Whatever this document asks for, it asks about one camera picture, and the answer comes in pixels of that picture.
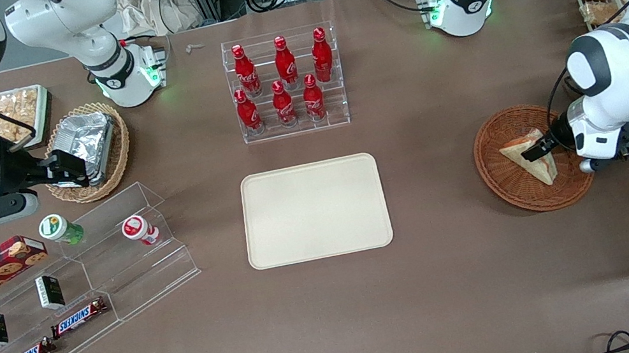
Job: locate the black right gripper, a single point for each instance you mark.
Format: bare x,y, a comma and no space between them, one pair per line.
15,173

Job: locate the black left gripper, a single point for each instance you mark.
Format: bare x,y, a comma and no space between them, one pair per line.
559,130

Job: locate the triangular white bread sandwich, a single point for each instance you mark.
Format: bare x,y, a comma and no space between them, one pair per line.
540,172

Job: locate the brown wicker basket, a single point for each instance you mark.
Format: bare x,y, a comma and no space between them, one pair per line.
510,187

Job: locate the light wicker basket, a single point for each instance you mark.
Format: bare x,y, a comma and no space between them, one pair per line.
116,153

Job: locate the cream plastic tray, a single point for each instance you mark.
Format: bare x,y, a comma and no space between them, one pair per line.
296,218

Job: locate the silver foil pack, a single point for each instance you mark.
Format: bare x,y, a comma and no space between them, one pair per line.
87,135

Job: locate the shallow snack container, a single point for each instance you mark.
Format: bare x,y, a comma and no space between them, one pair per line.
46,120

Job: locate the green lidded cup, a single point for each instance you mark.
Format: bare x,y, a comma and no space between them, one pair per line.
57,227

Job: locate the red lidded cup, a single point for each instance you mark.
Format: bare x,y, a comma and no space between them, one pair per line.
137,230

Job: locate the clear acrylic tiered shelf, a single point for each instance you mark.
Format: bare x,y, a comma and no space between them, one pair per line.
132,280

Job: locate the small beige clip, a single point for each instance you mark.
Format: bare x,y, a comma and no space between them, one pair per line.
193,47

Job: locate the white cloth bag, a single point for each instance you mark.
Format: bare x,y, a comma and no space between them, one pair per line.
149,8

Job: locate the red Coca-Cola bottle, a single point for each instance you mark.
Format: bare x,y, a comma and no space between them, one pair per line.
285,64
245,72
322,56
283,106
312,99
247,114

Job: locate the clear acrylic bottle rack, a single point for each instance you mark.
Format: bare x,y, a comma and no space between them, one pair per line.
340,101

